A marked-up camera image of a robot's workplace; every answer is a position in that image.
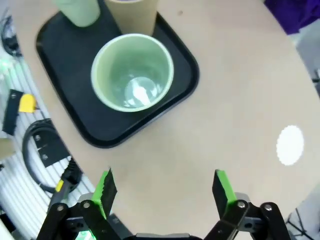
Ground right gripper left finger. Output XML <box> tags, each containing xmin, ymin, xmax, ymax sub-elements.
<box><xmin>37</xmin><ymin>166</ymin><xmax>132</xmax><ymax>240</ymax></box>

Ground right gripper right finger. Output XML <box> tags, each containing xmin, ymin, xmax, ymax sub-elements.
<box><xmin>203</xmin><ymin>169</ymin><xmax>292</xmax><ymax>240</ymax></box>

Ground white scalloped paper coaster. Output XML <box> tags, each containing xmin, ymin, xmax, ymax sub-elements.
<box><xmin>276</xmin><ymin>124</ymin><xmax>305</xmax><ymax>166</ymax></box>

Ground pale green plastic cup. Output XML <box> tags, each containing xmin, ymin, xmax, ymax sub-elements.
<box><xmin>51</xmin><ymin>0</ymin><xmax>101</xmax><ymax>28</ymax></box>
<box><xmin>90</xmin><ymin>33</ymin><xmax>175</xmax><ymax>113</ymax></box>

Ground brown plastic cup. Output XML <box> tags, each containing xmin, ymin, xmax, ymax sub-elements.
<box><xmin>104</xmin><ymin>0</ymin><xmax>161</xmax><ymax>37</ymax></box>

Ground black connector with yellow label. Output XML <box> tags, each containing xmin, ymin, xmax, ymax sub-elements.
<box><xmin>48</xmin><ymin>158</ymin><xmax>82</xmax><ymax>210</ymax></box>

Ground black metal plate with screws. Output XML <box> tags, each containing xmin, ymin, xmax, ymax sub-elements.
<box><xmin>33</xmin><ymin>132</ymin><xmax>72</xmax><ymax>168</ymax></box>

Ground brown cardboard piece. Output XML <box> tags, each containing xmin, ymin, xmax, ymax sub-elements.
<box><xmin>0</xmin><ymin>138</ymin><xmax>16</xmax><ymax>161</ymax></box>

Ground black plastic serving tray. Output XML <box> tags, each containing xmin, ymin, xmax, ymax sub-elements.
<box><xmin>35</xmin><ymin>0</ymin><xmax>200</xmax><ymax>149</ymax></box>

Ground yellow plastic block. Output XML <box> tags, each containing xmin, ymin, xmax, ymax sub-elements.
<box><xmin>18</xmin><ymin>93</ymin><xmax>36</xmax><ymax>114</ymax></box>

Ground person in purple hoodie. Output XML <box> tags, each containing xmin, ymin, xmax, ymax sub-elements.
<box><xmin>264</xmin><ymin>0</ymin><xmax>320</xmax><ymax>36</ymax></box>

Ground black looped cable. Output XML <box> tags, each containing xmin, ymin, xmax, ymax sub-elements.
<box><xmin>21</xmin><ymin>119</ymin><xmax>73</xmax><ymax>194</ymax></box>

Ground long black metal bracket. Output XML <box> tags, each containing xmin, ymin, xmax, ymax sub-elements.
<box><xmin>2</xmin><ymin>88</ymin><xmax>25</xmax><ymax>136</ymax></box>

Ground black cable bundle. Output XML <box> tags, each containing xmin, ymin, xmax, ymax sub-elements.
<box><xmin>1</xmin><ymin>14</ymin><xmax>21</xmax><ymax>59</ymax></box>

